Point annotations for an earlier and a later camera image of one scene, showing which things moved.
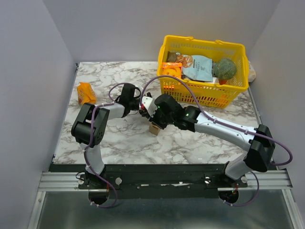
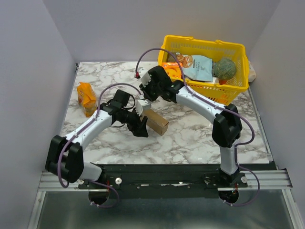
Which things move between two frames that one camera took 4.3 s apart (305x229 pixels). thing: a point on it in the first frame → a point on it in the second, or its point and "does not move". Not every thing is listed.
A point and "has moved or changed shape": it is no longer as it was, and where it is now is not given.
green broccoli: [224, 68] does not move
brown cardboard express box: [154, 129] has moved or changed shape
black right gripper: [157, 123] → [149, 87]
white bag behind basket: [252, 74] does not move
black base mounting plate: [156, 182] does not move
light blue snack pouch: [196, 67] does not move
